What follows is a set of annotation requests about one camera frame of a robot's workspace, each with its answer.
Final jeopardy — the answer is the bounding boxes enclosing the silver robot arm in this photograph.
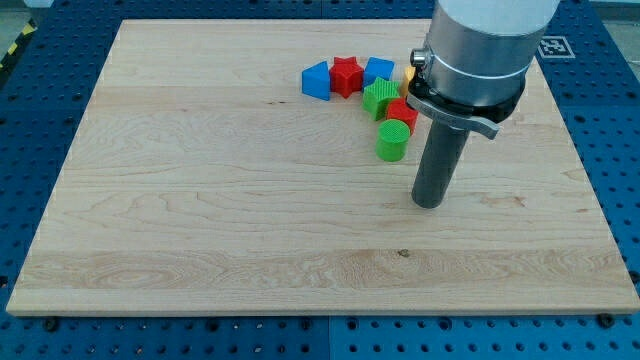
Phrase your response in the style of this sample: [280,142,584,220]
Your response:
[406,0,559,139]

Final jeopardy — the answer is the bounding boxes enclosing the red hexagon block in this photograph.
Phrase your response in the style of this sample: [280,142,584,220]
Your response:
[386,98,418,135]

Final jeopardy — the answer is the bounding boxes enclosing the green cylinder block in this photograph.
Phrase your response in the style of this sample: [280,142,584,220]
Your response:
[375,119,411,162]

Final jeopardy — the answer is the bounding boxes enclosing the blue triangle block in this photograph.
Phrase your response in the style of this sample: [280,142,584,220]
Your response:
[301,61,330,101]

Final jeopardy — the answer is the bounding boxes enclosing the green star block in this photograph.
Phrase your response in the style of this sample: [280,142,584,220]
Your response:
[362,77,400,121]

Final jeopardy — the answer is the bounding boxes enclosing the red star block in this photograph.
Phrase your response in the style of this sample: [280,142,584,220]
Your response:
[329,56,364,98]

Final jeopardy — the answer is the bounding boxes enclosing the wooden board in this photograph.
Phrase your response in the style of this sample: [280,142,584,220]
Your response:
[7,19,639,317]

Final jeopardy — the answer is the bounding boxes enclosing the blue cube block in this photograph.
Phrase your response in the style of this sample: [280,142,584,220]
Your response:
[362,57,395,88]

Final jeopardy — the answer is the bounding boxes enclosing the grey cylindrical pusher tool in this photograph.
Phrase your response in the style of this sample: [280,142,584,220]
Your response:
[411,121,469,209]

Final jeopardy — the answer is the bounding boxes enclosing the yellow block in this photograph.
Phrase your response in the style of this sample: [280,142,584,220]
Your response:
[399,66,415,98]

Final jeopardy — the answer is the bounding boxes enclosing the fiducial marker tag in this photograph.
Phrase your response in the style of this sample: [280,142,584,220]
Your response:
[538,35,575,59]

